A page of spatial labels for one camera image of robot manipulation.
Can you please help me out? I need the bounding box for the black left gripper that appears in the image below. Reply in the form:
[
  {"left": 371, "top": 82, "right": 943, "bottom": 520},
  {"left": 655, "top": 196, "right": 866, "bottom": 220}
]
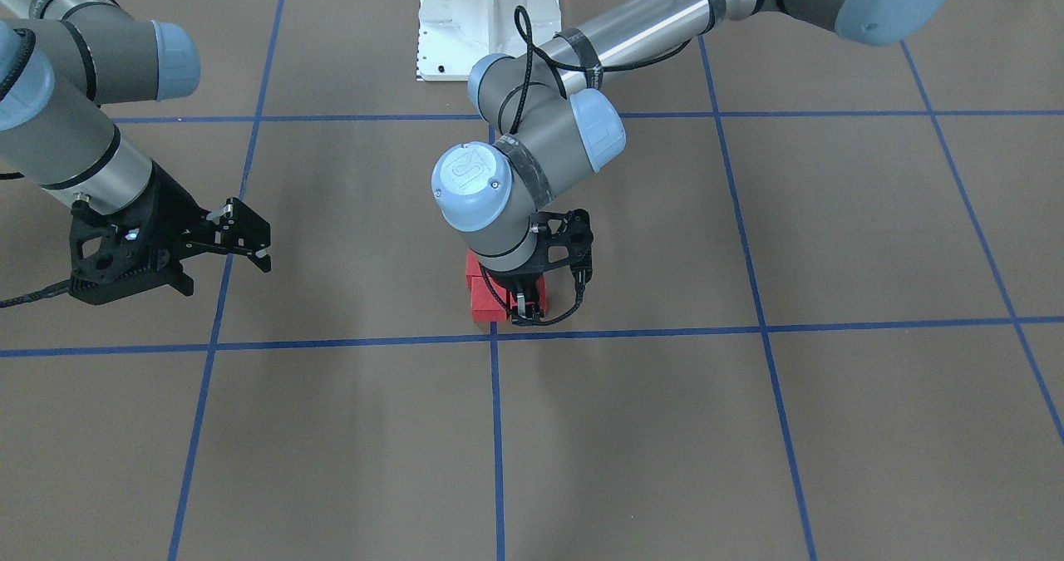
[{"left": 491, "top": 209, "right": 594, "bottom": 327}]

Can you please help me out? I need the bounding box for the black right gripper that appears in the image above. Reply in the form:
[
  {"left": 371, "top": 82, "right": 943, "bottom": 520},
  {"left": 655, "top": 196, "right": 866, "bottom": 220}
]
[{"left": 68, "top": 165, "right": 271, "bottom": 306}]

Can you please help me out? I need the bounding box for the red block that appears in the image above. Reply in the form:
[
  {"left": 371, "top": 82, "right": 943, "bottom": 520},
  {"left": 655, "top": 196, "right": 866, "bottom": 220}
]
[
  {"left": 470, "top": 275, "right": 547, "bottom": 324},
  {"left": 465, "top": 249, "right": 485, "bottom": 291}
]

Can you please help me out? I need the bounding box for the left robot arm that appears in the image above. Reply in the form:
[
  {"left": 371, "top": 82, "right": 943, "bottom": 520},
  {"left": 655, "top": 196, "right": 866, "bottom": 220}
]
[{"left": 431, "top": 0, "right": 946, "bottom": 327}]

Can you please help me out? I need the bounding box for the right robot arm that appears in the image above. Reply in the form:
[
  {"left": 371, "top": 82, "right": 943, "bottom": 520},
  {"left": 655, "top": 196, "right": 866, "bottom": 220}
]
[{"left": 1, "top": 0, "right": 271, "bottom": 308}]

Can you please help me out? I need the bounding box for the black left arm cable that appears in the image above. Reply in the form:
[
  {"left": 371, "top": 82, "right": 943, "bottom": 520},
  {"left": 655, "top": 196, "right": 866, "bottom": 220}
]
[{"left": 478, "top": 6, "right": 695, "bottom": 327}]

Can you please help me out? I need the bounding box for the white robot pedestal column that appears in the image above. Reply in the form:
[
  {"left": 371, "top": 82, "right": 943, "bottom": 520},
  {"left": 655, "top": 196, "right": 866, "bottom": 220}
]
[{"left": 416, "top": 0, "right": 562, "bottom": 81}]

